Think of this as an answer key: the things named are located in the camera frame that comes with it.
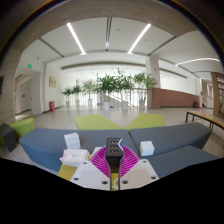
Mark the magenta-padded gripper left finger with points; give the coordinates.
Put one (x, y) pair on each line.
(90, 175)

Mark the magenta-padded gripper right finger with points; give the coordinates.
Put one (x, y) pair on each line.
(138, 173)

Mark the black charger block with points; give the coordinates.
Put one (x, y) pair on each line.
(114, 150)

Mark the white wipes packet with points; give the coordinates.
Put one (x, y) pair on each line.
(73, 157)

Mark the small white cube box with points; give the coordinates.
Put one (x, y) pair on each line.
(146, 148)

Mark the stack of white boxes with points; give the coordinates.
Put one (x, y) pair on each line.
(72, 140)

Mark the green sofa seat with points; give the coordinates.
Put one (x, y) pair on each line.
(96, 122)
(146, 121)

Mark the long grey sofa seat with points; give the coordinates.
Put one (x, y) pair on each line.
(40, 146)

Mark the red fire extinguisher box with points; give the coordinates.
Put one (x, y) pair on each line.
(52, 106)

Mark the green bench seat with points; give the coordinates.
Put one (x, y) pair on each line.
(23, 126)

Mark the wooden bench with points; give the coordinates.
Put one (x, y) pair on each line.
(203, 115)

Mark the dark grey seat block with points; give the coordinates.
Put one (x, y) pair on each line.
(7, 136)

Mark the potted plants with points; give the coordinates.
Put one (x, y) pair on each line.
(106, 85)

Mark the wooden shelf unit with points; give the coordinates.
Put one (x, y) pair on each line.
(218, 93)

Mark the green exit sign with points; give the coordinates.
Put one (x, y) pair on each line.
(30, 66)

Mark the ceiling strip lights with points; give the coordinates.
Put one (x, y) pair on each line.
(75, 36)

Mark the framed wall picture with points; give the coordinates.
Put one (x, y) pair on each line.
(52, 82)

